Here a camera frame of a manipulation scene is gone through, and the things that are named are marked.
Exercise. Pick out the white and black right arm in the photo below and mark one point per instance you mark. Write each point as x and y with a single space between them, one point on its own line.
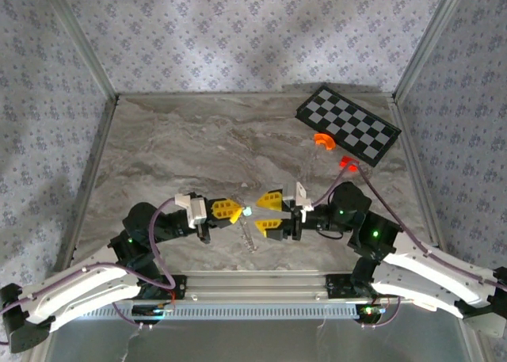
431 277

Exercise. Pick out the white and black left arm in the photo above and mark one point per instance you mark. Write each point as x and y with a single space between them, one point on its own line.
79 288

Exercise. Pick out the red rectangular block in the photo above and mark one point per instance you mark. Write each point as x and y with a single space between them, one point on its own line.
345 162

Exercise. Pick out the aluminium base extrusion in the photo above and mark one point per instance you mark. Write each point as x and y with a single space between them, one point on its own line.
257 286

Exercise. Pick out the orange curved plastic block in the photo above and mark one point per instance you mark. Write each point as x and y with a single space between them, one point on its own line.
319 138

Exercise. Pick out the black and grey chessboard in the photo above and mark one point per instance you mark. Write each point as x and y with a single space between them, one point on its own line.
348 120

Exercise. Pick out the small electronics board with LED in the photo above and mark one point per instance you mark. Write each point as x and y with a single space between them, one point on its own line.
370 310
158 311

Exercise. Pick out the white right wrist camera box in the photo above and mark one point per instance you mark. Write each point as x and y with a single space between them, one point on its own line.
299 197

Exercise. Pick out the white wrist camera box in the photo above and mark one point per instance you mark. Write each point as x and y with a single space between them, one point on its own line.
196 211
299 197

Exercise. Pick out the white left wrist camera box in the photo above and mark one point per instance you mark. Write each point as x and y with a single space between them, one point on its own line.
196 211

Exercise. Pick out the aluminium frame rail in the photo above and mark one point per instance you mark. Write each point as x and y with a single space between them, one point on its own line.
97 160
412 160

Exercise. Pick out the aluminium frame post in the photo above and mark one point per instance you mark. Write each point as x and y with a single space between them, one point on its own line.
82 41
428 41

